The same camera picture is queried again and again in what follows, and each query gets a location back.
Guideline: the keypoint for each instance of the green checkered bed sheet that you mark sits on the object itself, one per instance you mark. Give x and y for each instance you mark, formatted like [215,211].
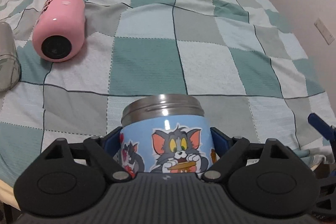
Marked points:
[238,57]

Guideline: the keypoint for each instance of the blue cartoon sticker cup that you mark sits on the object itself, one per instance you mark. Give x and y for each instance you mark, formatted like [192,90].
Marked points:
[167,133]

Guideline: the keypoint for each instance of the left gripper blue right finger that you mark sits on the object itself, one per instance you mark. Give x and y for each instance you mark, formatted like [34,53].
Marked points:
[231,156]

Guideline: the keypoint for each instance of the white wall socket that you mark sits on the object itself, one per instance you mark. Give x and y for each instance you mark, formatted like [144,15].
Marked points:
[324,31]

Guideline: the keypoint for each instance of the stainless steel cup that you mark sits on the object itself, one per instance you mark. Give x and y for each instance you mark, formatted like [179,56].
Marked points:
[10,65]

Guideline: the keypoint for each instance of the pink cup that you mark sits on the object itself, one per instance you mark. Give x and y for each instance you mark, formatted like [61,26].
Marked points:
[59,33]

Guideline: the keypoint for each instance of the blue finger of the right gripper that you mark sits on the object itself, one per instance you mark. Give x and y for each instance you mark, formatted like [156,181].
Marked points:
[328,132]

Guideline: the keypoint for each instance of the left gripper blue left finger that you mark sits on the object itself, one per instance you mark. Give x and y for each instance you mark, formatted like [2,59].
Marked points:
[101,152]

